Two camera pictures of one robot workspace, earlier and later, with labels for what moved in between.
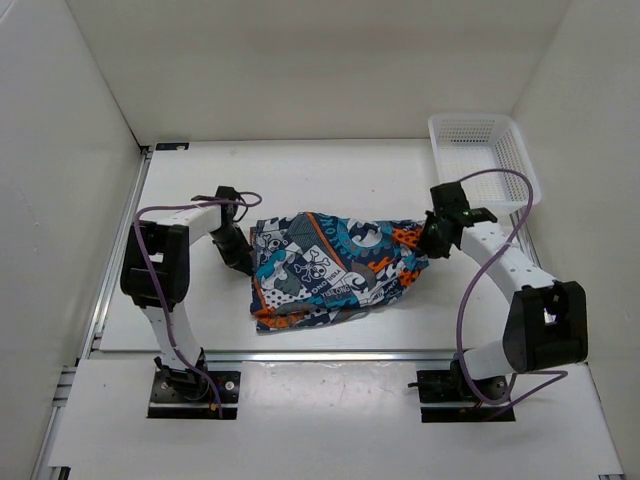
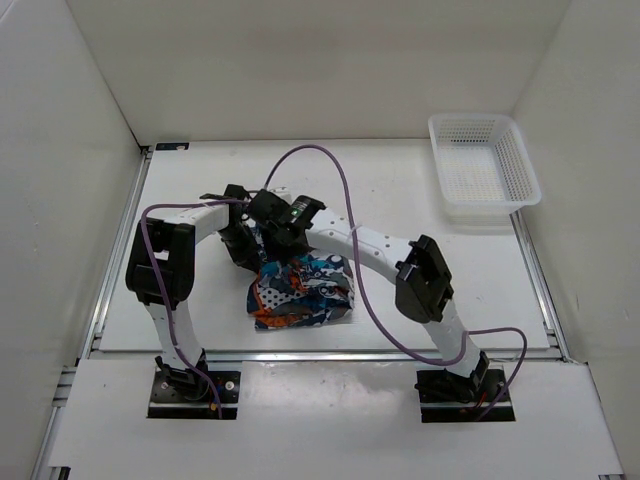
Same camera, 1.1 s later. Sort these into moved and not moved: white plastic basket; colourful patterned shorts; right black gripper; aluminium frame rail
Moved: colourful patterned shorts; right black gripper
Not moved: white plastic basket; aluminium frame rail
